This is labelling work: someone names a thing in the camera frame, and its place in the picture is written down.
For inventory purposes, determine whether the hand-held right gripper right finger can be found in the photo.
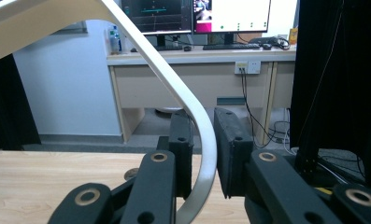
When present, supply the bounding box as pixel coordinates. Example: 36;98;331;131
213;106;255;200

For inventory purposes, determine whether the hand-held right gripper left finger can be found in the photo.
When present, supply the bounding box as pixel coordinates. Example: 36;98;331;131
167;109;194;200

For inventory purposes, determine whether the white clothes hanger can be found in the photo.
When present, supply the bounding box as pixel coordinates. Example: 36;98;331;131
0;0;219;224

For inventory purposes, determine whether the white chair base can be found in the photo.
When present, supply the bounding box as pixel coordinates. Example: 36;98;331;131
154;106;185;115

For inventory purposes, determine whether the beige office desk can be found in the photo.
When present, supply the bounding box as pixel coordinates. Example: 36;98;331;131
106;45;298;146

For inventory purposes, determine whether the black keyboard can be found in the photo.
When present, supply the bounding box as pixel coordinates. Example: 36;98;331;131
202;42;263;51
154;45;185;52

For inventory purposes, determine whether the small yellow box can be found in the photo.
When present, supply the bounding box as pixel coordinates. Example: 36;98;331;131
288;27;299;46

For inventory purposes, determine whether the black curtain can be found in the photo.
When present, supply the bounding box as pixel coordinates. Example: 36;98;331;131
290;0;371;195
0;53;42;151

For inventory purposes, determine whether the clear plastic bottle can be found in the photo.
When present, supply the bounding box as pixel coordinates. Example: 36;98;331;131
107;25;122;56

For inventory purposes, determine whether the monitor with white screen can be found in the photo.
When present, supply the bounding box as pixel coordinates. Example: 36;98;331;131
192;0;272;45

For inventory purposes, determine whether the monitor with dark screen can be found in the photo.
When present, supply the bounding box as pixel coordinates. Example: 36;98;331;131
121;0;194;48

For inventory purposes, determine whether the black power cable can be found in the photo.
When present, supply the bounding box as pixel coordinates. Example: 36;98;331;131
240;68;289;149

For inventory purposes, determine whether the white wall socket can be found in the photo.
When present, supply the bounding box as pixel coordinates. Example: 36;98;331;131
234;60;263;76

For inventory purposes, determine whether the black cable tangle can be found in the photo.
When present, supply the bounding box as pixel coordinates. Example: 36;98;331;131
249;35;292;51

